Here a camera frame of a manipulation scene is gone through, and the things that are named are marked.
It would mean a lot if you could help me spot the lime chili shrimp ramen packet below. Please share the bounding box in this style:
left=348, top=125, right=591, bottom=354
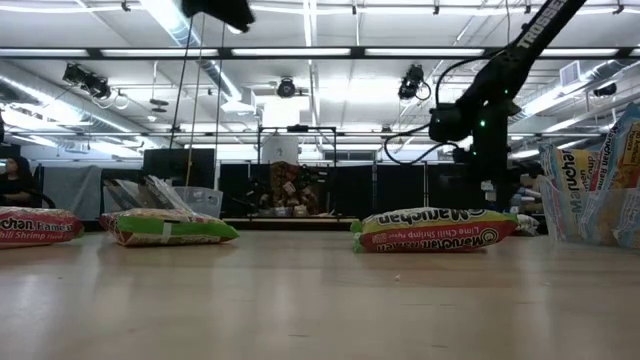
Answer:
left=0, top=206, right=85, bottom=250
left=350, top=206, right=520, bottom=254
left=98, top=208, right=241, bottom=248

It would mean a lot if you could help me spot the overhead light bar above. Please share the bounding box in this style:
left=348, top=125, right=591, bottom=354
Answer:
left=0, top=45, right=640, bottom=61

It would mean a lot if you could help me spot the thin black horizontal bar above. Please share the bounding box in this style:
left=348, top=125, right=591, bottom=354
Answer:
left=9, top=129, right=640, bottom=140

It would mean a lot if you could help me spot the black spotlight cluster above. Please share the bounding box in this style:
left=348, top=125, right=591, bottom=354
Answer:
left=62, top=62, right=114, bottom=101

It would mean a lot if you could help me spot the white cylinder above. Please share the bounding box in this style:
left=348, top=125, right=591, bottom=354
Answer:
left=260, top=135, right=300, bottom=165

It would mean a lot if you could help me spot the black monitor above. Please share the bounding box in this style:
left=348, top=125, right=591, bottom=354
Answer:
left=142, top=148, right=216, bottom=189

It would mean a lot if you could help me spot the clear plastic bin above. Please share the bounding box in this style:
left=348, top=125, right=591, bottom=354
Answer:
left=537, top=174, right=640, bottom=250
left=101, top=185, right=224, bottom=220

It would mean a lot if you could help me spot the grey cloth cover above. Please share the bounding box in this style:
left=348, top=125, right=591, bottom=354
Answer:
left=39, top=164, right=104, bottom=222

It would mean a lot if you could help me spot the black partition curtain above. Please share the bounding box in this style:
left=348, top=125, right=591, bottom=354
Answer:
left=218, top=162, right=481, bottom=221

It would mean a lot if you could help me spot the person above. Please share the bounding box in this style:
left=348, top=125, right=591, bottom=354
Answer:
left=0, top=155, right=40, bottom=208

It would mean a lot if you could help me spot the white ceiling vent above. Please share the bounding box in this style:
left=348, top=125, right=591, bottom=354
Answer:
left=559, top=60, right=582, bottom=89

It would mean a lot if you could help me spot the shelf clutter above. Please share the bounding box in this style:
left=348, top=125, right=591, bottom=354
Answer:
left=509, top=172, right=544, bottom=216

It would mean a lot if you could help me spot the white dark ramen packet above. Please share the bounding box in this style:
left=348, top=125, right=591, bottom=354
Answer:
left=514, top=213, right=542, bottom=237

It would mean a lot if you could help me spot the silver air duct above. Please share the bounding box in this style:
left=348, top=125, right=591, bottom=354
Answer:
left=142, top=0, right=257, bottom=115

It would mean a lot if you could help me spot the black hanging cable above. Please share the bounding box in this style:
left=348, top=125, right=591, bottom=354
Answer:
left=167, top=12, right=196, bottom=150

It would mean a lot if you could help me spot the thin dark hanging cable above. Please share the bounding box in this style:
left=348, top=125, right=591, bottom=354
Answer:
left=213, top=23, right=227, bottom=189

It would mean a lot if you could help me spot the round black ceiling camera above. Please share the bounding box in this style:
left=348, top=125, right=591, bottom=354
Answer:
left=276, top=76, right=297, bottom=99

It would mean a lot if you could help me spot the black frame stand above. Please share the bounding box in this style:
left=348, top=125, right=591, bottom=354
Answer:
left=256, top=124, right=338, bottom=167

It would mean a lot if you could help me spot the black camera with cable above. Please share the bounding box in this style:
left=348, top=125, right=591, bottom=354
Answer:
left=397, top=63, right=433, bottom=102

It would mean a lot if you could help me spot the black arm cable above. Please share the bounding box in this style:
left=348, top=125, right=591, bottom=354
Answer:
left=383, top=123, right=461, bottom=167

